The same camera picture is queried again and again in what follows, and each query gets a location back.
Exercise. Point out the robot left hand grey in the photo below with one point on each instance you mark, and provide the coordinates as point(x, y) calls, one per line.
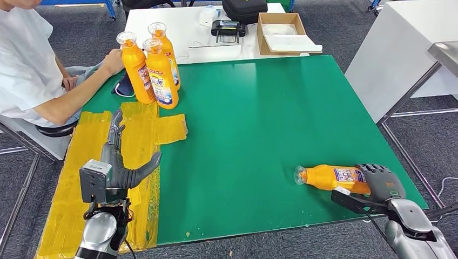
point(114, 168)

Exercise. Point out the person's left hand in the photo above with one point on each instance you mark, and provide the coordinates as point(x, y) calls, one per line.
point(69, 83)

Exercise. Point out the robot right hand grey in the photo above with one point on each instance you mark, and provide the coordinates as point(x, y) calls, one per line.
point(384, 184)

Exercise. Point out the person's right hand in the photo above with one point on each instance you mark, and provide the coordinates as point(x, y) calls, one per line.
point(113, 62)

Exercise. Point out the orange detergent bottle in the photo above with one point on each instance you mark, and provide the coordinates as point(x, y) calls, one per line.
point(137, 75)
point(324, 177)
point(161, 82)
point(171, 60)

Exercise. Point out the person's left forearm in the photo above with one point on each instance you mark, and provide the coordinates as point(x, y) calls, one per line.
point(61, 68)

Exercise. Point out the person's right forearm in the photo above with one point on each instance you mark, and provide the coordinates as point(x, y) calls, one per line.
point(71, 100)

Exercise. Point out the tablet with dark blue cover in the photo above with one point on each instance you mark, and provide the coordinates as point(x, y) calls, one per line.
point(125, 87)

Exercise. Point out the yellow taped cardboard sheet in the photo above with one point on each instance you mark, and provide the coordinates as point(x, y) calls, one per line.
point(89, 150)

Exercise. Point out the person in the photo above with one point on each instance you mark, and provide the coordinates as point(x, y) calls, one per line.
point(21, 71)

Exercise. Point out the black stool seat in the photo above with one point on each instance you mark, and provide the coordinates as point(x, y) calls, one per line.
point(53, 130)

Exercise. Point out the black chair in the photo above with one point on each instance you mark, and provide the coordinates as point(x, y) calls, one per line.
point(143, 3)

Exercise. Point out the white bench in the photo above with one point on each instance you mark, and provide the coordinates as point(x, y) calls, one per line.
point(50, 147)

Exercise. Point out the blue metal rack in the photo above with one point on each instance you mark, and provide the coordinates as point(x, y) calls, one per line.
point(82, 3)

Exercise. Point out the white table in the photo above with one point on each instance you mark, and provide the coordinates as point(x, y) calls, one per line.
point(193, 32)

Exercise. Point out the flat white box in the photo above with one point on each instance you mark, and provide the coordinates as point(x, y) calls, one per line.
point(214, 53)

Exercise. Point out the white plastic pack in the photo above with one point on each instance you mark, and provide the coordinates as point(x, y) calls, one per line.
point(209, 15)

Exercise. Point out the black remote controller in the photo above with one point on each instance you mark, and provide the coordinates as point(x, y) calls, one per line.
point(229, 28)

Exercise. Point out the white cabinet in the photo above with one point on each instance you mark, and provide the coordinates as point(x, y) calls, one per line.
point(390, 59)

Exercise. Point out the green table mat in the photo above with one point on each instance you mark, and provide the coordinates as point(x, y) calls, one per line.
point(268, 125)

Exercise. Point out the black carrying case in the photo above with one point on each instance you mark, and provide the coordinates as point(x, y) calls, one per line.
point(244, 9)

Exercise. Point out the stainless steel table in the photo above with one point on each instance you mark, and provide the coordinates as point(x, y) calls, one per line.
point(445, 53)

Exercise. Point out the open cardboard box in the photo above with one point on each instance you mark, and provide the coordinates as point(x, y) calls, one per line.
point(261, 38)

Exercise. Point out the white sheet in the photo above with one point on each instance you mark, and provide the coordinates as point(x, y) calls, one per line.
point(290, 43)

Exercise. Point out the white plastic bag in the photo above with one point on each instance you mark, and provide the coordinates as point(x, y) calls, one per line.
point(279, 29)

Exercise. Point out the green plastic crate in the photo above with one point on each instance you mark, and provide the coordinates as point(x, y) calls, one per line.
point(281, 3)

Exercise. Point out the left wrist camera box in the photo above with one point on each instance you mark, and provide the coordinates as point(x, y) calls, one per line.
point(93, 180)

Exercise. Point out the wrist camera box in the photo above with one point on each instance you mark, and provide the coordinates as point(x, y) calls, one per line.
point(93, 180)
point(341, 191)

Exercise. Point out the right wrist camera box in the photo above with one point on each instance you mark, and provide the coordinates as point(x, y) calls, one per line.
point(341, 191)

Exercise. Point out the metal frame leg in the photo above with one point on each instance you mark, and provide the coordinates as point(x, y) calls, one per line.
point(18, 198)

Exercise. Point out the blue cart frame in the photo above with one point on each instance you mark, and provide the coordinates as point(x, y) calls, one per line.
point(374, 3)

